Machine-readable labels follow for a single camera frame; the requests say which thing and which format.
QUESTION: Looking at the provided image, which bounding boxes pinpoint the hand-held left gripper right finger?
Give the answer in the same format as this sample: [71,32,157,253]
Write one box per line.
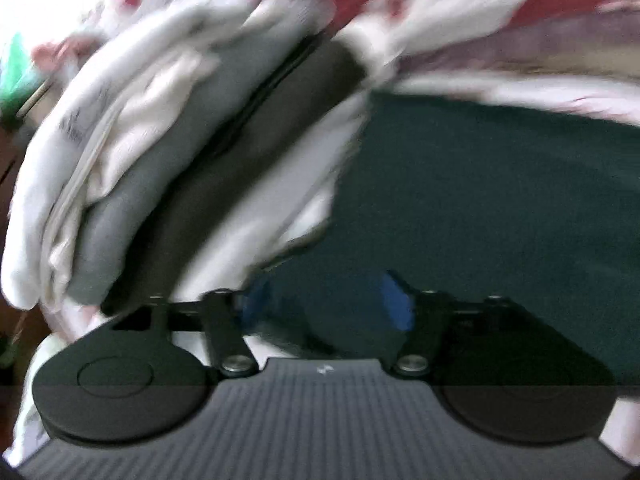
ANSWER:
[377,270,531,378]

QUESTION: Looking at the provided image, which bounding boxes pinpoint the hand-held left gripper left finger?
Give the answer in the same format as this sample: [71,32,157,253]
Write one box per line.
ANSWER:
[112,280,281,378]

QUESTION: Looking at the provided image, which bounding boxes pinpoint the dark green frayed pants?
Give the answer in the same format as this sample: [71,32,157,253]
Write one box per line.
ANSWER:
[240,87,640,401]

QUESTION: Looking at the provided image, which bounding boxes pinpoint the black folded garment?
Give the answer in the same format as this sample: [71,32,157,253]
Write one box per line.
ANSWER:
[100,40,368,316]

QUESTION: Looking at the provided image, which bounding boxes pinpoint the grey folded garment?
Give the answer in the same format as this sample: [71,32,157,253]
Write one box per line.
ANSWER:
[67,25,301,306]

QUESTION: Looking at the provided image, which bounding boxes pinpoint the white printed folded garment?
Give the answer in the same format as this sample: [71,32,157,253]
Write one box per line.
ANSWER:
[0,0,281,311]

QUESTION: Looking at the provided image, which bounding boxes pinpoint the cream folded garment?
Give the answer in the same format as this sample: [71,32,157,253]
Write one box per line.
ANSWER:
[42,52,221,306]

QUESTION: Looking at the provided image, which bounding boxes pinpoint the green plastic bag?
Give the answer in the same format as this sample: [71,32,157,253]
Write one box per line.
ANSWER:
[0,30,46,111]

